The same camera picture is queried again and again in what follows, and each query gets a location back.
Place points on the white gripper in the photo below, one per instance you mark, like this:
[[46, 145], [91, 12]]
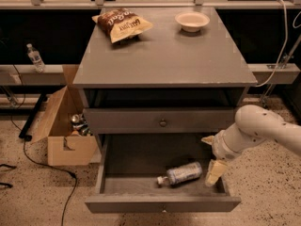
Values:
[[220, 148]]

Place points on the blue plastic bottle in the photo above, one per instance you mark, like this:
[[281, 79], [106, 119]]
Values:
[[181, 174]]

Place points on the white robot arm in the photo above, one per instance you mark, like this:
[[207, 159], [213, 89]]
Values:
[[252, 126]]

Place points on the grey wooden drawer cabinet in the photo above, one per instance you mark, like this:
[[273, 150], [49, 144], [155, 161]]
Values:
[[164, 67]]

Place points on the open grey middle drawer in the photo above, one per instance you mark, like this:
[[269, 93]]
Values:
[[131, 164]]

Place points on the closed grey top drawer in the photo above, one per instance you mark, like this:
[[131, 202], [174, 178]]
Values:
[[157, 120]]

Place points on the clear water bottle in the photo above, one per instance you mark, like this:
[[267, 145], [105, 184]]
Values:
[[35, 57]]

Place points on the white paper bowl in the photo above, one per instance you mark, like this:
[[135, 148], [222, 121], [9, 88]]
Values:
[[192, 21]]

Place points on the cans in cardboard box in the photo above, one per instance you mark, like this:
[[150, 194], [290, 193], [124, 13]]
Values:
[[79, 125]]

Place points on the cardboard box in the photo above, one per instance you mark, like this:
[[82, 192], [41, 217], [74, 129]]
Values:
[[64, 148]]

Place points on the brown chip bag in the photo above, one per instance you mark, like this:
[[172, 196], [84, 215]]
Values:
[[120, 24]]

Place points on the black stand leg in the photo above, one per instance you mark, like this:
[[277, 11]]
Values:
[[24, 132]]

